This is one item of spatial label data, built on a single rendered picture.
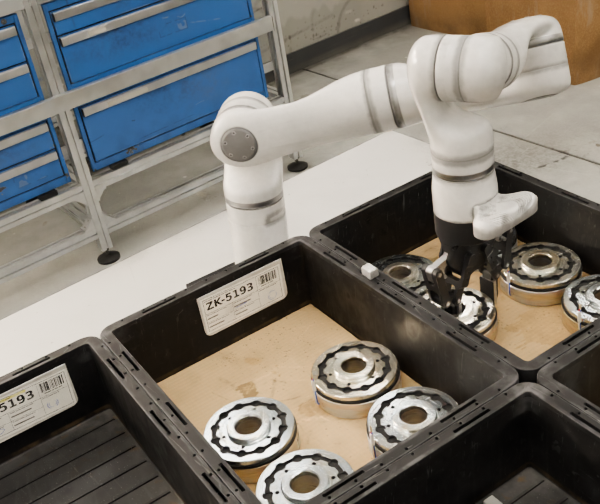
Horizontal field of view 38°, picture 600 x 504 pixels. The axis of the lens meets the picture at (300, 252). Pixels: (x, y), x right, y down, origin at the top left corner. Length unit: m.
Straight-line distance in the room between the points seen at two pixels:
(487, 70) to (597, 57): 3.01
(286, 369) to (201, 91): 2.10
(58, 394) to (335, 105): 0.54
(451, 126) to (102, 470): 0.54
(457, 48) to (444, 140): 0.10
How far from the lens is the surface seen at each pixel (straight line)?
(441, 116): 0.98
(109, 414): 1.11
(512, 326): 1.12
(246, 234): 1.36
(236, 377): 1.10
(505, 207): 1.00
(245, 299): 1.13
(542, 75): 1.23
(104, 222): 3.04
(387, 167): 1.80
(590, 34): 3.87
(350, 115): 1.24
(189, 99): 3.09
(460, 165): 0.98
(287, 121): 1.25
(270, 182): 1.34
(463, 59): 0.93
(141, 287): 1.57
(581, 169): 3.23
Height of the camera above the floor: 1.52
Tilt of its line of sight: 32 degrees down
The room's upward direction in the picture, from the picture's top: 10 degrees counter-clockwise
